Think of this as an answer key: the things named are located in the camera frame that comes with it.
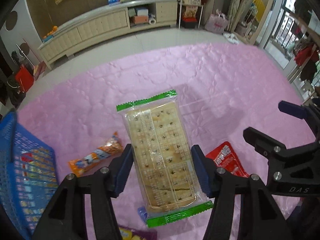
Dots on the arched standing mirror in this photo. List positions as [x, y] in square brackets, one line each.
[250, 18]

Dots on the white slippers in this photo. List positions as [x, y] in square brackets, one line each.
[231, 38]

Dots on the patterned curtain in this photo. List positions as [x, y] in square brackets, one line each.
[238, 2]

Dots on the red bag on floor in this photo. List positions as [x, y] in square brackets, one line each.
[24, 78]

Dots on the broom and dustpan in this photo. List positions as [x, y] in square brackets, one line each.
[32, 61]

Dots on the oranges on blue plate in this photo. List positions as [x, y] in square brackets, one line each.
[50, 34]

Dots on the pink quilted tablecloth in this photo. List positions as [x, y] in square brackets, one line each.
[221, 88]

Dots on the cream tv cabinet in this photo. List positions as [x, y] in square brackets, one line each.
[102, 24]

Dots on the orange snack bar wrapper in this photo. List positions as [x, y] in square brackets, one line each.
[111, 147]

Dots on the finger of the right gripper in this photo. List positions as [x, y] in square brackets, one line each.
[295, 110]
[271, 148]

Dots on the green-edged cracker pack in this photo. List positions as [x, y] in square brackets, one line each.
[163, 162]

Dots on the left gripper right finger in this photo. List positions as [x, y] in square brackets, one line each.
[260, 216]

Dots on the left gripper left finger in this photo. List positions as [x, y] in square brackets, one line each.
[64, 216]

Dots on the black bag on floor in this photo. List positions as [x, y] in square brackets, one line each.
[15, 94]

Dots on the blue plastic basket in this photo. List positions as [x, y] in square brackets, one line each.
[28, 176]

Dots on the white metal shelf rack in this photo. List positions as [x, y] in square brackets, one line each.
[190, 13]

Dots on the small red snack pouch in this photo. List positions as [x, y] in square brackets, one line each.
[224, 156]

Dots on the blue gum pack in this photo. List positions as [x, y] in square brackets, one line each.
[142, 212]

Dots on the tissue box on cabinet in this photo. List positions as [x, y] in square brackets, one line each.
[114, 2]

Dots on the purple yellow snack packet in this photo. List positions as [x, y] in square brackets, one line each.
[129, 233]

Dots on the pink tote bag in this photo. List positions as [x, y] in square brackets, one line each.
[216, 23]

